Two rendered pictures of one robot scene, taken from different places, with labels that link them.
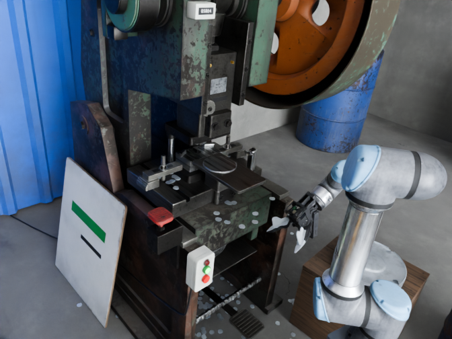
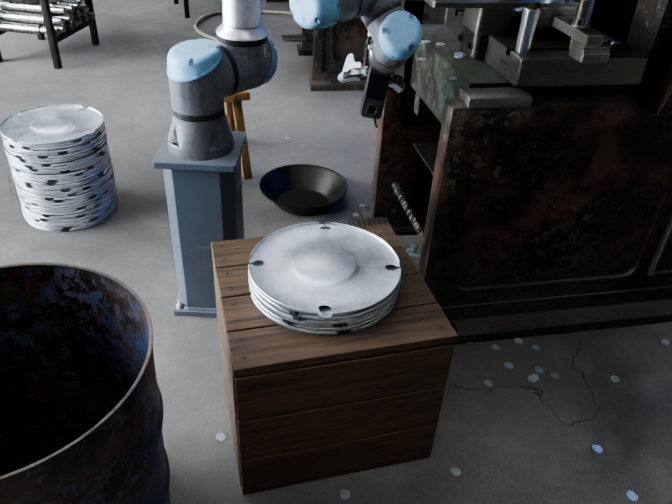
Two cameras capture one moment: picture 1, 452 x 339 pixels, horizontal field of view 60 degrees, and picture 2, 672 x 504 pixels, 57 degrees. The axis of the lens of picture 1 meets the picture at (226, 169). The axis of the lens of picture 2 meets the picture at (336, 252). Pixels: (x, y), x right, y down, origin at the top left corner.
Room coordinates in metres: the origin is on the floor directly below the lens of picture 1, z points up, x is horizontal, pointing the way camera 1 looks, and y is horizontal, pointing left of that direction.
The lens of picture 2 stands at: (1.79, -1.42, 1.09)
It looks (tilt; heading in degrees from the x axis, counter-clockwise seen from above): 35 degrees down; 123
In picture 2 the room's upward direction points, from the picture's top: 3 degrees clockwise
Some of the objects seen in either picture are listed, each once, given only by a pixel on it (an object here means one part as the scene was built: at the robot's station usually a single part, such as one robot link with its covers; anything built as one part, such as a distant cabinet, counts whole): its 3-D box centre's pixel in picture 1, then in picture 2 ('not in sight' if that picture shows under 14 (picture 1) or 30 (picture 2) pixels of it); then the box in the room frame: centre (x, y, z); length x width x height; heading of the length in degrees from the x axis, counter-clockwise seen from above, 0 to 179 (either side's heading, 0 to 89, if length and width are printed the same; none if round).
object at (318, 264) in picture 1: (356, 298); (320, 349); (1.26, -0.64, 0.18); 0.40 x 0.38 x 0.35; 50
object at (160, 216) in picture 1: (160, 223); not in sight; (0.94, 0.18, 0.72); 0.07 x 0.06 x 0.08; 46
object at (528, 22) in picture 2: (251, 159); (526, 28); (1.38, -0.10, 0.75); 0.03 x 0.03 x 0.10; 46
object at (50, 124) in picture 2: not in sight; (52, 123); (0.12, -0.46, 0.30); 0.29 x 0.29 x 0.01
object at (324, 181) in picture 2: not in sight; (303, 193); (0.69, 0.06, 0.04); 0.30 x 0.30 x 0.07
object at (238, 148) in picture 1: (229, 146); (580, 26); (1.46, 0.00, 0.76); 0.17 x 0.06 x 0.10; 136
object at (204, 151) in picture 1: (198, 157); (542, 5); (1.33, 0.11, 0.76); 0.15 x 0.09 x 0.05; 136
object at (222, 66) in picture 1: (209, 89); not in sight; (1.31, 0.09, 1.04); 0.17 x 0.15 x 0.30; 46
